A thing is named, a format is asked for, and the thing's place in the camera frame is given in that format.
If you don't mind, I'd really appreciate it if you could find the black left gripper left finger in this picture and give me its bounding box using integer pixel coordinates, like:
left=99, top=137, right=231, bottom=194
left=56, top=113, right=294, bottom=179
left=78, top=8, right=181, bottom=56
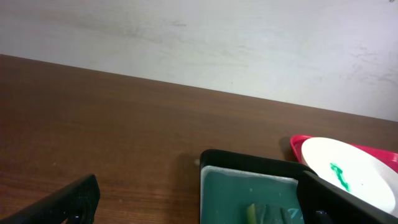
left=1, top=174, right=100, bottom=224

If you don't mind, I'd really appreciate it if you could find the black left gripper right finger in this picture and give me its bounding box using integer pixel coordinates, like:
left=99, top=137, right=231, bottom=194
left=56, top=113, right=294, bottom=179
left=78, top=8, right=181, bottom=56
left=297, top=171, right=397, bottom=224

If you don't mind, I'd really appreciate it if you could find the white plate green stain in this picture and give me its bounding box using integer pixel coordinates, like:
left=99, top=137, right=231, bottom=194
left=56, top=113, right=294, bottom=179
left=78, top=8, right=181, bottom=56
left=301, top=137, right=397, bottom=217

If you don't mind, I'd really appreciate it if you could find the green yellow sponge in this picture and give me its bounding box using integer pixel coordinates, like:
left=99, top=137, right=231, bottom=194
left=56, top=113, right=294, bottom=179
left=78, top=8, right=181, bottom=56
left=246, top=203, right=294, bottom=224

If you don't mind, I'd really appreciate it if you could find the red plastic tray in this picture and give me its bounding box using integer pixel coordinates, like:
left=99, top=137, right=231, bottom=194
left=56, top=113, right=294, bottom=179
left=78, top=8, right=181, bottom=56
left=290, top=134, right=398, bottom=172

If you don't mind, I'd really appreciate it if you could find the black tray with green water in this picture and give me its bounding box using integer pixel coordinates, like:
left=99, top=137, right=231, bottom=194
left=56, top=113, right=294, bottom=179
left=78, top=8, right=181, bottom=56
left=200, top=149, right=309, bottom=224

